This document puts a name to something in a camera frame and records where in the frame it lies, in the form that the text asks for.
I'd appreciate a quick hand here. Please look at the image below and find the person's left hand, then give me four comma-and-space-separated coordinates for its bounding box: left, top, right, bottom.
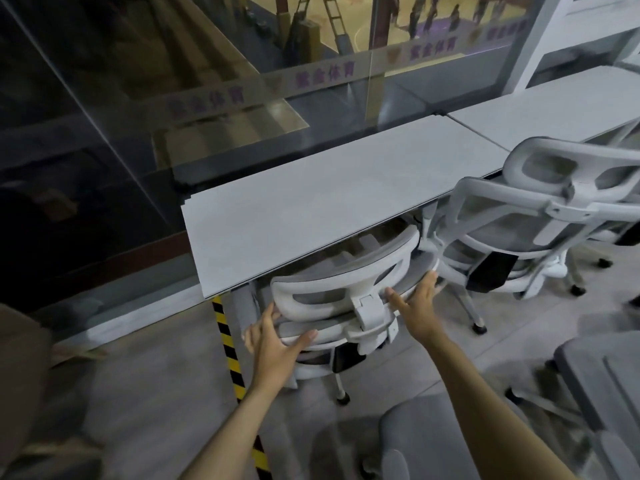
243, 302, 319, 391

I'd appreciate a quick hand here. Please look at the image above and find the grey office chair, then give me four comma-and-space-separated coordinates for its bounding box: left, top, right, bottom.
367, 394, 531, 480
504, 335, 640, 480

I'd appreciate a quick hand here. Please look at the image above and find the white shelf unit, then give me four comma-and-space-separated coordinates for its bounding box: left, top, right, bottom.
501, 0, 640, 96

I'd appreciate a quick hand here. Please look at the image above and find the ladder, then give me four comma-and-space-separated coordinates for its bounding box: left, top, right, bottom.
287, 0, 353, 53

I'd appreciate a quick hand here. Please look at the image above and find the glass railing panel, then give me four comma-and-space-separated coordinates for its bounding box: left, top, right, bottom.
0, 0, 551, 315

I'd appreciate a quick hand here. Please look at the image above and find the yellow black hazard tape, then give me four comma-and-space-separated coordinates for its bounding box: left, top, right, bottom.
210, 295, 272, 480

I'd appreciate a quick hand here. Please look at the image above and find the grey desk leg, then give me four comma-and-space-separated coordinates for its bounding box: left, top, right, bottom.
229, 286, 262, 345

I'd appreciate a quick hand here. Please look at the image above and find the person's left forearm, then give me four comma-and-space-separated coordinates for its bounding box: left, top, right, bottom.
179, 381, 282, 480

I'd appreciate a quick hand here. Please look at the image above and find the frosted strip with purple print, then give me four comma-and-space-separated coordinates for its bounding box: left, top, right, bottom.
145, 17, 528, 128

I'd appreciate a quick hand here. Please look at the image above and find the person's right forearm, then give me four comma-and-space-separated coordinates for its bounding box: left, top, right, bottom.
422, 329, 583, 480

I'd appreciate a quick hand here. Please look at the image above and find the brown cardboard box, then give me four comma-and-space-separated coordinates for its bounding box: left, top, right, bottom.
0, 302, 53, 480

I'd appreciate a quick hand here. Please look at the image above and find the white mesh office chair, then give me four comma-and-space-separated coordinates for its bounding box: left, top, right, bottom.
434, 137, 640, 336
249, 215, 442, 406

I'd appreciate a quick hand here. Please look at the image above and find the person's right hand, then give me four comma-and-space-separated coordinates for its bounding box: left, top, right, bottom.
385, 271, 441, 346

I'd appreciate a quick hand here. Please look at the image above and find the black hang tag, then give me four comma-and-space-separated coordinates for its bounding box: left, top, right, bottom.
332, 344, 365, 374
465, 252, 517, 294

